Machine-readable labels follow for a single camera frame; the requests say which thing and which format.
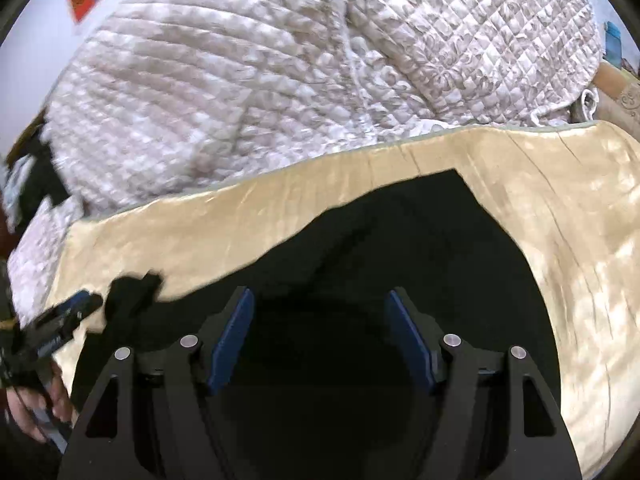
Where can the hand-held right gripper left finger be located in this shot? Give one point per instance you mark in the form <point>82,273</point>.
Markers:
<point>231,342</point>

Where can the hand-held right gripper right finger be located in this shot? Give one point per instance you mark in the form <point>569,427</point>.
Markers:
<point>411,342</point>

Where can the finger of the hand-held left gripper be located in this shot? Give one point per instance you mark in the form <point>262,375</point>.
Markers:
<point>57,337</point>
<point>77,303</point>

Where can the black pants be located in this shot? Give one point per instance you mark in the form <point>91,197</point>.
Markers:
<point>400,240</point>

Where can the person's left hand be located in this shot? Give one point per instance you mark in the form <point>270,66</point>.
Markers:
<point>55,402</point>

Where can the dark cloth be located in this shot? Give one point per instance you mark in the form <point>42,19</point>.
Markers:
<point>44,180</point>

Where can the golden satin blanket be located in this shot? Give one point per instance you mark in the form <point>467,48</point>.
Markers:
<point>575,210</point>

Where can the quilted floral comforter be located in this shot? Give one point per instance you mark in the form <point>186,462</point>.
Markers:
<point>225,85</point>

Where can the brown patterned pillow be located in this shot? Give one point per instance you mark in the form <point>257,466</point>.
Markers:
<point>620,90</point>

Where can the small blue object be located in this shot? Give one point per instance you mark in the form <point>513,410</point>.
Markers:
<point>613,40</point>

